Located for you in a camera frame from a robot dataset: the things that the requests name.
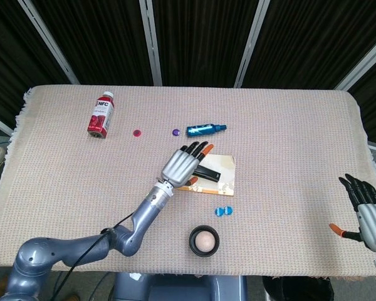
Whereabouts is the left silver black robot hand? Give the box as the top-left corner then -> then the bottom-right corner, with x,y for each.
160,140 -> 215,189

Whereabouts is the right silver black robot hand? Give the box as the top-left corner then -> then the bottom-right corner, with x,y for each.
328,173 -> 376,251

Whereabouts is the black stapler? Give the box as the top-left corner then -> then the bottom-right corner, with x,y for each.
194,164 -> 222,182

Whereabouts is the blue-gray robot base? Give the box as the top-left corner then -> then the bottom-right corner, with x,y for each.
114,271 -> 248,301

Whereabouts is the blue spray bottle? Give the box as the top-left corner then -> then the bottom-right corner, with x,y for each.
186,123 -> 227,137

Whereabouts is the black mesh pen cup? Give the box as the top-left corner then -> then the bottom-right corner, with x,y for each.
188,224 -> 220,258

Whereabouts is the beige ball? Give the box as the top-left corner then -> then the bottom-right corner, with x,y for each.
194,231 -> 215,251

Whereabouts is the red NFC juice bottle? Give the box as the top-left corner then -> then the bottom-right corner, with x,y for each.
86,90 -> 116,139

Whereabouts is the beige woven tablecloth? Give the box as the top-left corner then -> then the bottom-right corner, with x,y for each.
0,84 -> 376,278

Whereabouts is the black cable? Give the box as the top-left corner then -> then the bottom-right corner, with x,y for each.
58,211 -> 137,301

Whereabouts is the gray partition post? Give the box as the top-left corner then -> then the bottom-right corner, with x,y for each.
138,0 -> 163,86
334,29 -> 376,92
234,0 -> 271,88
18,0 -> 81,85
0,111 -> 15,136

